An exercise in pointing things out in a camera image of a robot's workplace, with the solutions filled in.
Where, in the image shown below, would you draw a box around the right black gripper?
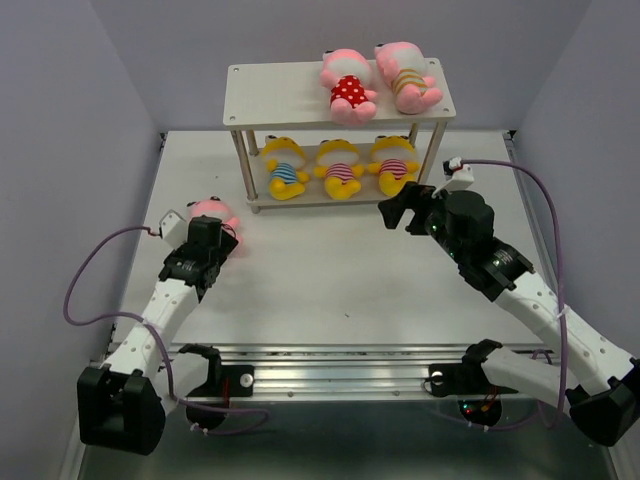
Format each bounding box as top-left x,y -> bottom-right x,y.
378,180 -> 467,264

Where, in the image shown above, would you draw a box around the yellow toy pink stripes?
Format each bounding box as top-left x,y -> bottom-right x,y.
313,139 -> 364,201
367,135 -> 420,197

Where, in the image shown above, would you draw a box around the yellow toy blue stripes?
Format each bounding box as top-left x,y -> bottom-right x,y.
261,135 -> 310,201

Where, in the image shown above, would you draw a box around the pink toy orange stripes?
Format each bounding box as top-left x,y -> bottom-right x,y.
374,41 -> 443,115

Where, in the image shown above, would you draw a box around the pink toy red polka-dot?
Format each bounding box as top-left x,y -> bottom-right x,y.
319,49 -> 377,126

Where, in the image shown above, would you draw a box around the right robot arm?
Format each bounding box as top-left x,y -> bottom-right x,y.
378,182 -> 639,447

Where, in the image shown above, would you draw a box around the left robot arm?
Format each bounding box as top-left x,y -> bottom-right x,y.
77,216 -> 238,455

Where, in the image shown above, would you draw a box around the white two-tier shelf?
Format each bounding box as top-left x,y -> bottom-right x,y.
223,58 -> 456,213

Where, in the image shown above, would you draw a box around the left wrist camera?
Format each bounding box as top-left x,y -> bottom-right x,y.
159,210 -> 188,249

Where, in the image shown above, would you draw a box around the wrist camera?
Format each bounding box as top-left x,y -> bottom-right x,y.
433,157 -> 474,197
159,210 -> 188,249

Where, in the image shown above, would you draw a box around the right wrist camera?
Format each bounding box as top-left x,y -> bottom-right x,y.
433,157 -> 474,197

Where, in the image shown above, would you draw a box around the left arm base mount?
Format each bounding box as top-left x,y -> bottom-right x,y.
172,344 -> 255,408

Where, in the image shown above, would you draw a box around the aluminium rail frame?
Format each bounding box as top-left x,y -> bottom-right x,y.
82,342 -> 601,404

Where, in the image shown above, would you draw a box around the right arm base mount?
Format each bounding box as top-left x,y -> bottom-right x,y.
422,363 -> 505,428

